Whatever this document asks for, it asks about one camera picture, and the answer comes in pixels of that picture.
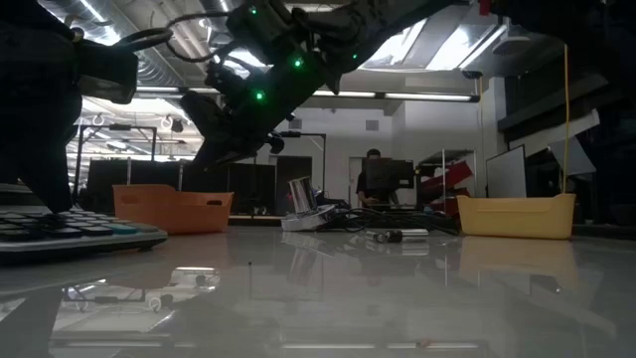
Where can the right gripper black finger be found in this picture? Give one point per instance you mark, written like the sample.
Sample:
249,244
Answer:
223,151
206,117

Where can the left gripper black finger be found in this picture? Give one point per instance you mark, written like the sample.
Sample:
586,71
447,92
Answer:
47,169

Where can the silver battery with red print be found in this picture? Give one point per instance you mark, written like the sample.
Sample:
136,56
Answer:
415,232

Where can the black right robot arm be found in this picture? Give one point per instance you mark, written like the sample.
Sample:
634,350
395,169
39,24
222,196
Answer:
377,25

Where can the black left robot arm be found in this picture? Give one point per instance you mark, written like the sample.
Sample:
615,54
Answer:
30,12

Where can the black partition row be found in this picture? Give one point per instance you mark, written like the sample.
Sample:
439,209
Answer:
208,186

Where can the silver desk calculator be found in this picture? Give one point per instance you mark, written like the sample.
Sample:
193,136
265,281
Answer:
74,233

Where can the orange plastic bin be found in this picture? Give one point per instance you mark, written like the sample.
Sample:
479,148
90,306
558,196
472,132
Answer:
169,209

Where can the round silver metal device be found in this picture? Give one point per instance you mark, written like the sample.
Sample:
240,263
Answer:
308,209

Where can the long ceiling light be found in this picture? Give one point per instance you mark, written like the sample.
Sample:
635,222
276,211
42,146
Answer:
392,94

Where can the person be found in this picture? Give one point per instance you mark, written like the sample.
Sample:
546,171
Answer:
370,181

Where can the black computer monitor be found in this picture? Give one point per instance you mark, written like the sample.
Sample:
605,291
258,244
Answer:
390,174

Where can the red shelf rack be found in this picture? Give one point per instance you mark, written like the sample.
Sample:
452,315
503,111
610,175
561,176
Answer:
444,184

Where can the white board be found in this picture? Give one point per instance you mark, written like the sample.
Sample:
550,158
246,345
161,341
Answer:
506,171

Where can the yellow plastic bin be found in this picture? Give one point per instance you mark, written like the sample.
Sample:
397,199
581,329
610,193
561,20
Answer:
517,216

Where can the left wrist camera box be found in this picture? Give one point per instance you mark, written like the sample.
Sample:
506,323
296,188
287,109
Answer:
107,72

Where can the black metal stand frame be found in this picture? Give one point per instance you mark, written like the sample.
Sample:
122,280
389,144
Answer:
116,128

